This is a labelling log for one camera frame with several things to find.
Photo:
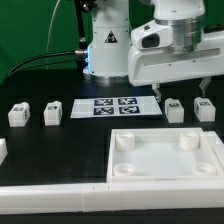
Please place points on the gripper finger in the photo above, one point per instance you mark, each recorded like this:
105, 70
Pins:
156, 91
205, 82

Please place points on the black vertical pole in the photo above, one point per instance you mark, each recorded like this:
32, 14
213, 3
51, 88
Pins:
80, 25

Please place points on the white front fence rail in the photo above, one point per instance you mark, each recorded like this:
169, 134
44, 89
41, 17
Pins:
111, 197

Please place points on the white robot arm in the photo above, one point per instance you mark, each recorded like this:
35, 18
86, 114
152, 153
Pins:
172, 47

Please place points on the white sheet with markers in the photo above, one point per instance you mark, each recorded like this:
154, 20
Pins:
115, 107

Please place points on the white square table top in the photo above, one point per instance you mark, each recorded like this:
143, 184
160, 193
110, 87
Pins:
162, 154

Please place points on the white left block piece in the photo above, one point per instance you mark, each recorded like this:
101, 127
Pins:
3, 150

